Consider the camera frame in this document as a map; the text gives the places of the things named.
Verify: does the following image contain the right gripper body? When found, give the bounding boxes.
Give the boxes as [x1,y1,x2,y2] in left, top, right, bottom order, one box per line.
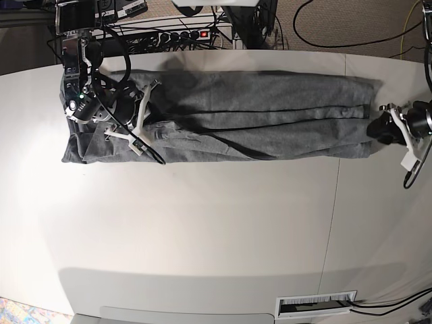
[97,92,142,130]

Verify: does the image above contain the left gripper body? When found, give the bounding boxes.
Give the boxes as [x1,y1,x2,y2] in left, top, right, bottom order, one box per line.
[406,101,431,137]

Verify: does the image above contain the grey T-shirt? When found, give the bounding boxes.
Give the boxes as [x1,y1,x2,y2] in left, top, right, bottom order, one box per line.
[63,70,381,164]

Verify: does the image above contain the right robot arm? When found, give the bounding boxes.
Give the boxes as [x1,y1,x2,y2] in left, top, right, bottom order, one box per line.
[55,1,139,131]

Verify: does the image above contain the white power strip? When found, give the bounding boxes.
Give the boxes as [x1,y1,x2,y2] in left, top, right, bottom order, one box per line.
[158,29,212,44]

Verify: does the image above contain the black equipment box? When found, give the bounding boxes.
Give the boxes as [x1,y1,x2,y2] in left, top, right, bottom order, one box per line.
[95,0,117,20]

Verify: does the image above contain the white table leg column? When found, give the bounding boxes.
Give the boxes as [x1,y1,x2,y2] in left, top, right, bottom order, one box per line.
[232,23,244,50]

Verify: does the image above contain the yellow cable on floor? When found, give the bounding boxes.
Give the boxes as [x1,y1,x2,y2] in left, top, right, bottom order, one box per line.
[398,3,419,58]

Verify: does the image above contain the black cable on carpet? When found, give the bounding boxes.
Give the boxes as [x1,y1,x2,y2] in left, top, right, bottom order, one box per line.
[292,0,425,48]

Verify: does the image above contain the black cable on table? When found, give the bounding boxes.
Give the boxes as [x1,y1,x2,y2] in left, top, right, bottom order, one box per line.
[347,296,432,315]
[347,287,432,308]

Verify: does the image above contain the table cable grommet box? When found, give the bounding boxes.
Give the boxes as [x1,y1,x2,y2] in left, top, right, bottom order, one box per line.
[275,290,357,320]

